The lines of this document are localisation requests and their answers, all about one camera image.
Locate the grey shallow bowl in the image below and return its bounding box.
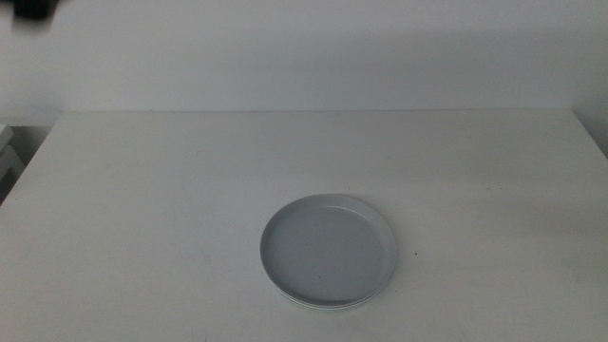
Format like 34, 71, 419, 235
259, 193, 397, 308

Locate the white shallow bowl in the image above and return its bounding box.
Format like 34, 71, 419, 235
271, 284, 394, 311

